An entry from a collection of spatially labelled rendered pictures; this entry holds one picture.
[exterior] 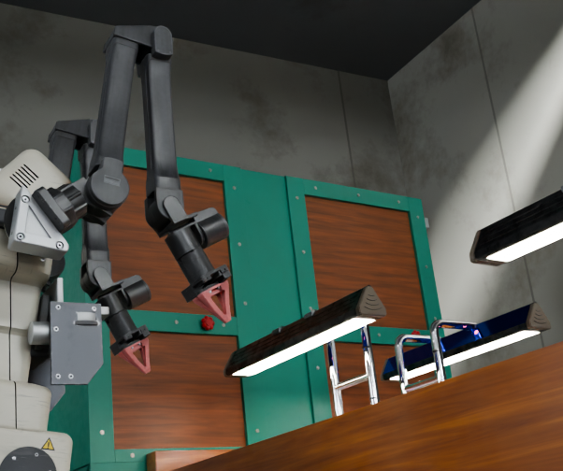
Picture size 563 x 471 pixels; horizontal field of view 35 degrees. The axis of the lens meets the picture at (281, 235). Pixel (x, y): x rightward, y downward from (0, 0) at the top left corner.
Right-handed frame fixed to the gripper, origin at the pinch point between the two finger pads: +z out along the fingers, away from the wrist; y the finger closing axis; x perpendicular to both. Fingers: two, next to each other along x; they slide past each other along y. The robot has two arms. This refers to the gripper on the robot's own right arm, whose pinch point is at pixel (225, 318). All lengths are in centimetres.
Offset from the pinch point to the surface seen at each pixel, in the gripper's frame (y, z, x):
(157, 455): 77, 20, -7
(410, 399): -39.9, 27.1, 2.4
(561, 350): -71, 28, 1
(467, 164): 192, -19, -307
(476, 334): 30, 36, -85
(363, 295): 5.9, 10.3, -38.0
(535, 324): 10, 40, -86
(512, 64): 143, -52, -324
